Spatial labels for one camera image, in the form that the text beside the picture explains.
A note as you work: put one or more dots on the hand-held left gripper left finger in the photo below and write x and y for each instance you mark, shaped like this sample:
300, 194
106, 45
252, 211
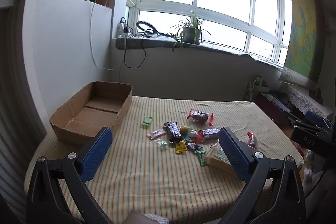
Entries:
95, 153

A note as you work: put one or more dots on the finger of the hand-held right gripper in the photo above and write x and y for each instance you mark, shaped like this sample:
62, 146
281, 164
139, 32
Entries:
315, 117
302, 124

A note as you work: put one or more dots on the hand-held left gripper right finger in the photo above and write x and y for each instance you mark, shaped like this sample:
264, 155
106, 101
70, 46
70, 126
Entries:
236, 158

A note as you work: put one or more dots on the clear cracker packet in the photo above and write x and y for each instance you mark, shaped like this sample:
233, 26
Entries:
216, 158

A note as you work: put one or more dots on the small red-edged snack packet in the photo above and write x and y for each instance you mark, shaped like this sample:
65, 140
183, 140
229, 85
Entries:
251, 140

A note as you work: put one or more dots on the brown cardboard box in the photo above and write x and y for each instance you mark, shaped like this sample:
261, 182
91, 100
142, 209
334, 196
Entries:
78, 124

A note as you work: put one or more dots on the green-white snack packet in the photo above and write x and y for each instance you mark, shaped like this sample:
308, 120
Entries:
201, 154

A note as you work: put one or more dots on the dark chocolate bar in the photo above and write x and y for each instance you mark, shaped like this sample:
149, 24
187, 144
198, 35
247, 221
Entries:
173, 130
210, 133

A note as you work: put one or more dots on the white lace cloth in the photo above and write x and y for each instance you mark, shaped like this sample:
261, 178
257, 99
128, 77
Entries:
302, 100

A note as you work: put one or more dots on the dark figurine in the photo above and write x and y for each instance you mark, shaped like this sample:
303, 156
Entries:
316, 94

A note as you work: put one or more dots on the dark wooden cabinet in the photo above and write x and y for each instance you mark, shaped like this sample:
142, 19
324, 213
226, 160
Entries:
273, 111

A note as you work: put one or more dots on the small dark snack packet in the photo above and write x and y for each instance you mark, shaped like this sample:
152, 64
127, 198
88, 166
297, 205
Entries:
194, 146

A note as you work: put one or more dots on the red-green snack packet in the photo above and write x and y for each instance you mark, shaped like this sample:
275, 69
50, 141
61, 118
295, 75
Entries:
195, 137

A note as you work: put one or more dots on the red-edged brown snack packet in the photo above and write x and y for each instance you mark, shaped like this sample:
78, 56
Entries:
199, 116

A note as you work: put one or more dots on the yellow-green snack packet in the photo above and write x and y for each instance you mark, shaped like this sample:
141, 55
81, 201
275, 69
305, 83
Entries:
180, 146

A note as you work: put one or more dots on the green snack packet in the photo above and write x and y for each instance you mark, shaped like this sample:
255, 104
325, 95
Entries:
147, 121

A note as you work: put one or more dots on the floral cloth bag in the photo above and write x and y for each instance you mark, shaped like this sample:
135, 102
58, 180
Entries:
253, 87

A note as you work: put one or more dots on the pink snack packet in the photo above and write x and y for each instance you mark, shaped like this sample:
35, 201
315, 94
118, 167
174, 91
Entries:
156, 134

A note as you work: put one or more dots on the small green candy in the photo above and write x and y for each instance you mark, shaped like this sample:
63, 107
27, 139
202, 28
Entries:
162, 144

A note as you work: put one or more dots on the white slatted panel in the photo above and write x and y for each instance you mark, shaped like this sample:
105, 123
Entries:
15, 108

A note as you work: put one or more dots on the white wardrobe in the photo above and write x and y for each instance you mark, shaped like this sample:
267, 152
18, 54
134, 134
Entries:
65, 43

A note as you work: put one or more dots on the white charger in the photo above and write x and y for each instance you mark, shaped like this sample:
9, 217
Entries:
122, 28

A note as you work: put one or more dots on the potted spider plant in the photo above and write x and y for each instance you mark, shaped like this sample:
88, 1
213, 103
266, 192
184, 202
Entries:
193, 32

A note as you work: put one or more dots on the white framed window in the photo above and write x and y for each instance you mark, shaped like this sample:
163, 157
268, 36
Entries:
168, 5

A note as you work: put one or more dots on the wall map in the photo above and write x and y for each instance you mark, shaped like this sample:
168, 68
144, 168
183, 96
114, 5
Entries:
302, 37

